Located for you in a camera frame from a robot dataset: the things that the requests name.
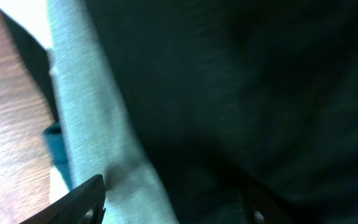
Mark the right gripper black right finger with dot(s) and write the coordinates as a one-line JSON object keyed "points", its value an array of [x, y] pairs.
{"points": [[261, 208]]}

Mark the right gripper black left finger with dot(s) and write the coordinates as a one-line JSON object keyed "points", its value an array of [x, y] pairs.
{"points": [[84, 204]]}

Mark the black shorts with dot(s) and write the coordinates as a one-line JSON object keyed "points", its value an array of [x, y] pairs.
{"points": [[220, 94]]}

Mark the light blue denim jeans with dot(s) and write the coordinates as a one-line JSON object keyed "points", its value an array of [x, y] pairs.
{"points": [[97, 132]]}

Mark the blue garment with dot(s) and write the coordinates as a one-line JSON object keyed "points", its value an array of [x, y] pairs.
{"points": [[54, 140]]}

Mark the white garment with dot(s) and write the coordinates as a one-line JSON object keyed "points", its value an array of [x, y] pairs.
{"points": [[32, 16]]}

